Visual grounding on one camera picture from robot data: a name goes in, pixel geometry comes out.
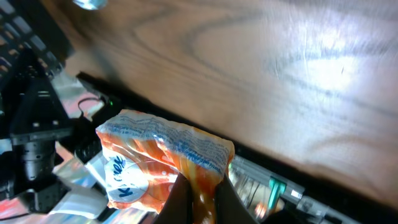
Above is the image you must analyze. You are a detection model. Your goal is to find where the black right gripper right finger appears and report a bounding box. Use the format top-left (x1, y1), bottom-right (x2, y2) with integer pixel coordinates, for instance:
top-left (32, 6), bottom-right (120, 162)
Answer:
top-left (215, 175), bottom-right (257, 224)

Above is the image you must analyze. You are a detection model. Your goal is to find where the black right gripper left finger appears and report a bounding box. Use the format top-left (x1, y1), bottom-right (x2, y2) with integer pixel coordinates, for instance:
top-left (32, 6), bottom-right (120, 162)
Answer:
top-left (154, 174), bottom-right (193, 224)

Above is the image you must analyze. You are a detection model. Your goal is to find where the grey plastic basket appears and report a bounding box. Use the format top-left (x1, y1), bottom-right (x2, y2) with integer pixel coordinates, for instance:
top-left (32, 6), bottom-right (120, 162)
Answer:
top-left (1, 0), bottom-right (73, 90)

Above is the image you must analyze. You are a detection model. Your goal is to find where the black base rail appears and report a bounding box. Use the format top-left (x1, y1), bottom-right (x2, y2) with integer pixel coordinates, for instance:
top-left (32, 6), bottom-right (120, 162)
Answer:
top-left (76, 72), bottom-right (397, 223)

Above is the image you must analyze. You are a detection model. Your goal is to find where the small orange carton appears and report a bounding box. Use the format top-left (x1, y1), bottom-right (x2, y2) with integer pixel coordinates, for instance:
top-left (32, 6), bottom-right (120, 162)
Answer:
top-left (96, 110), bottom-right (234, 223)

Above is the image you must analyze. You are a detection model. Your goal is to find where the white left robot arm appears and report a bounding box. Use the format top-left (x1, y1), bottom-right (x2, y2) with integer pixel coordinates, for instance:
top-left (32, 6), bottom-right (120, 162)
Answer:
top-left (1, 49), bottom-right (108, 219)

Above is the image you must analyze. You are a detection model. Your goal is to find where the teal mouthwash bottle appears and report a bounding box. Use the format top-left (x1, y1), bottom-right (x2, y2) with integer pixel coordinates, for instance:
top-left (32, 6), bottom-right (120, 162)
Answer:
top-left (73, 0), bottom-right (108, 11)

